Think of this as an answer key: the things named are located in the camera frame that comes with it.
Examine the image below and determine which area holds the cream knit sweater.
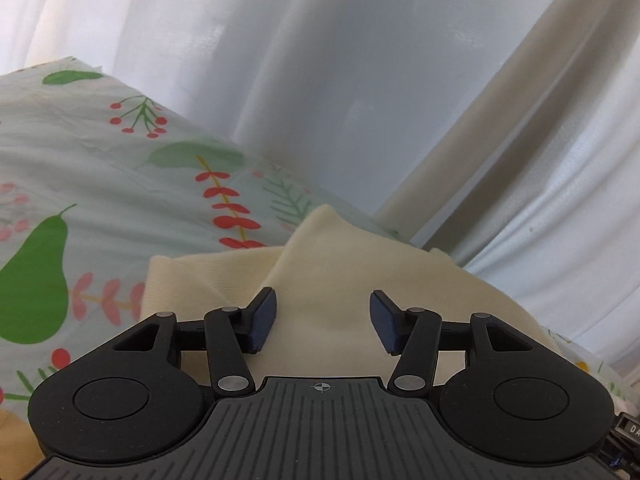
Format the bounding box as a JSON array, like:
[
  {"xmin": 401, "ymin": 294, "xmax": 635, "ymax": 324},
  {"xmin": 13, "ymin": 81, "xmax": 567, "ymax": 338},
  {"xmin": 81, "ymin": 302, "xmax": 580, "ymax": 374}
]
[{"xmin": 141, "ymin": 203, "xmax": 567, "ymax": 382}]

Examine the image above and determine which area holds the floral print bedsheet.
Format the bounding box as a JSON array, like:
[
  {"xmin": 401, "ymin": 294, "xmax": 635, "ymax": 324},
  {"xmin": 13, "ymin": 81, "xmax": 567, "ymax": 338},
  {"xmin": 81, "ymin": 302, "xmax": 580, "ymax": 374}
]
[{"xmin": 0, "ymin": 56, "xmax": 632, "ymax": 480}]

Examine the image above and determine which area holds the beige curtain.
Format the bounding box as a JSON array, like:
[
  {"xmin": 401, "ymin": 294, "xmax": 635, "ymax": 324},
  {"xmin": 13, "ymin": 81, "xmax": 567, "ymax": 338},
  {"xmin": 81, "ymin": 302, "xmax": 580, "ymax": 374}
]
[{"xmin": 372, "ymin": 0, "xmax": 640, "ymax": 266}]

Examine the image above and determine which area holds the white sheer curtain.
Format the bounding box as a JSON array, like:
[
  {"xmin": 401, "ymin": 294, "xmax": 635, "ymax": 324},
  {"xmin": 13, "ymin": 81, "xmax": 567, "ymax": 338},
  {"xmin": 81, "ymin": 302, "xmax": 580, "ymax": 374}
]
[{"xmin": 0, "ymin": 0, "xmax": 640, "ymax": 376}]

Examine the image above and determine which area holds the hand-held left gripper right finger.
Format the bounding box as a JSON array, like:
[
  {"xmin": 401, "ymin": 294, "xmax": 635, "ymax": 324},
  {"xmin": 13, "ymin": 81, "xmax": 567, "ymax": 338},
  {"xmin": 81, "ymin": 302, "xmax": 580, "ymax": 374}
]
[{"xmin": 368, "ymin": 289, "xmax": 533, "ymax": 401}]

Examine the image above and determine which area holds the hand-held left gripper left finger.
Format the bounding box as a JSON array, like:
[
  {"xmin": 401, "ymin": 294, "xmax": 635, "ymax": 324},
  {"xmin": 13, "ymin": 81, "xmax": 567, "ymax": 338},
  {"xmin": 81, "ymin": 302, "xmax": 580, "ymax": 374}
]
[{"xmin": 113, "ymin": 287, "xmax": 278, "ymax": 401}]

